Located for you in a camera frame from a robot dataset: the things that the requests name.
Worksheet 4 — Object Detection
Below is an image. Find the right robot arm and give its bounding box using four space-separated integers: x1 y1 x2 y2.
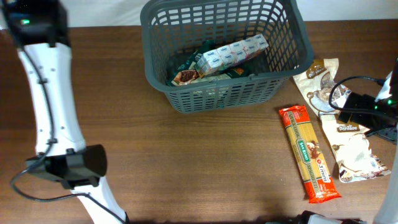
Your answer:
328 62 397 223

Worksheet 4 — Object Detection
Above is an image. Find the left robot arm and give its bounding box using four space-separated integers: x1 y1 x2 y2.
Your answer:
1 0 129 223

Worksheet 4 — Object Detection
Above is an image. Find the white tissue pack row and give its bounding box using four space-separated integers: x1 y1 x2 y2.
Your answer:
195 34 269 78

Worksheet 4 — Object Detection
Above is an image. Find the beige flour bag lower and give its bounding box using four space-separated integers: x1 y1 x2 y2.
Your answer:
320 114 391 183

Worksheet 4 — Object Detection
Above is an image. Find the beige nut bag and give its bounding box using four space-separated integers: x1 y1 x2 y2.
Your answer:
293 58 340 116

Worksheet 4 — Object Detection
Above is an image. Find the orange spaghetti packet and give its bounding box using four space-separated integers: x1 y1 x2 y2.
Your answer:
279 105 341 203

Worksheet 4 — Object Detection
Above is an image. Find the grey plastic basket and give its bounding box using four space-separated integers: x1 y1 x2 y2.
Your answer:
140 0 314 113

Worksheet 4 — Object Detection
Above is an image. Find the green snack bag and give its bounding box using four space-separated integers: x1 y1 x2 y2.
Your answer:
167 40 252 86

